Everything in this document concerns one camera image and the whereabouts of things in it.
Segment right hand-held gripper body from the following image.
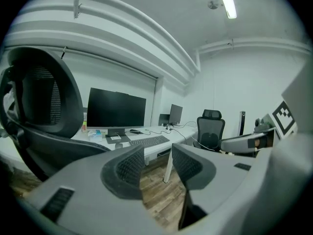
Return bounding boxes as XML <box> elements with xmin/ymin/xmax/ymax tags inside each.
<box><xmin>253</xmin><ymin>57</ymin><xmax>313</xmax><ymax>141</ymax></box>

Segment white and black tower device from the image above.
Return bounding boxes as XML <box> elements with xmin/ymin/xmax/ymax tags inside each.
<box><xmin>239</xmin><ymin>111</ymin><xmax>246</xmax><ymax>137</ymax></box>

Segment long ceiling tube light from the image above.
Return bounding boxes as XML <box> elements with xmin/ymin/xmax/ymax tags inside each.
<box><xmin>215</xmin><ymin>0</ymin><xmax>238</xmax><ymax>20</ymax></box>

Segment white desk leg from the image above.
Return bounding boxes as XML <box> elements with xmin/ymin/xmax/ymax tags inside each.
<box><xmin>163</xmin><ymin>152</ymin><xmax>174</xmax><ymax>184</ymax></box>

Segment tissue box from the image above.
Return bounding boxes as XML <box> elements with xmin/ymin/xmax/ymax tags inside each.
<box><xmin>87</xmin><ymin>129</ymin><xmax>103</xmax><ymax>143</ymax></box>

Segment black box beside monitor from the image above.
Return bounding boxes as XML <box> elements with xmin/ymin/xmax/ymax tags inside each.
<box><xmin>158</xmin><ymin>114</ymin><xmax>171</xmax><ymax>127</ymax></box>

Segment large black mesh office chair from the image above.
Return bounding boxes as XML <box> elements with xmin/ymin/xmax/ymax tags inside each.
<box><xmin>0</xmin><ymin>46</ymin><xmax>112</xmax><ymax>182</ymax></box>

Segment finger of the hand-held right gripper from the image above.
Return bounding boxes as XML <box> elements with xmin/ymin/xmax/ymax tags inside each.
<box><xmin>218</xmin><ymin>128</ymin><xmax>278</xmax><ymax>154</ymax></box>

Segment white wall pipe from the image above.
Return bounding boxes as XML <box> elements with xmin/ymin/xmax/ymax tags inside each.
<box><xmin>195</xmin><ymin>37</ymin><xmax>312</xmax><ymax>56</ymax></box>

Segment small black computer monitor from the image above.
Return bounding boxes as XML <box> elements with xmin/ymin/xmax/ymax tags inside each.
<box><xmin>169</xmin><ymin>104</ymin><xmax>183</xmax><ymax>126</ymax></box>

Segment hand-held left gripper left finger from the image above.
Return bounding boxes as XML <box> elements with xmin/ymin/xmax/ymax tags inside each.
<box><xmin>23</xmin><ymin>144</ymin><xmax>169</xmax><ymax>235</ymax></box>

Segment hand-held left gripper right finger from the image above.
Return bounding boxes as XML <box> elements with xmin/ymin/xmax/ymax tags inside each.
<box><xmin>172</xmin><ymin>143</ymin><xmax>257</xmax><ymax>230</ymax></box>

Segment large black computer monitor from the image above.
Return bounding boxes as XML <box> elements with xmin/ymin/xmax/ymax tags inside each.
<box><xmin>87</xmin><ymin>87</ymin><xmax>147</xmax><ymax>129</ymax></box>

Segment white ceiling pipes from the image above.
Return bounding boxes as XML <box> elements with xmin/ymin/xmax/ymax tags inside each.
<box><xmin>4</xmin><ymin>0</ymin><xmax>201</xmax><ymax>84</ymax></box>

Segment grey monitor stand base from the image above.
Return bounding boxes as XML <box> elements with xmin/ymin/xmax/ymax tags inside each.
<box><xmin>105</xmin><ymin>128</ymin><xmax>132</xmax><ymax>144</ymax></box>

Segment black office chair with headrest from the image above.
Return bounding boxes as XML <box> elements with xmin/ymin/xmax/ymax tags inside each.
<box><xmin>193</xmin><ymin>109</ymin><xmax>226</xmax><ymax>153</ymax></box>

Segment black desk cable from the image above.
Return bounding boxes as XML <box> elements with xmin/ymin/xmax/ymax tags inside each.
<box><xmin>148</xmin><ymin>121</ymin><xmax>198</xmax><ymax>136</ymax></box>

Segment white pipe bracket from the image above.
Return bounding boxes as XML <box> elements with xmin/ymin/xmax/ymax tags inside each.
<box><xmin>73</xmin><ymin>0</ymin><xmax>83</xmax><ymax>19</ymax></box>

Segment dark grey keyboard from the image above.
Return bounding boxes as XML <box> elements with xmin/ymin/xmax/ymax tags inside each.
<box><xmin>128</xmin><ymin>135</ymin><xmax>171</xmax><ymax>147</ymax></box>

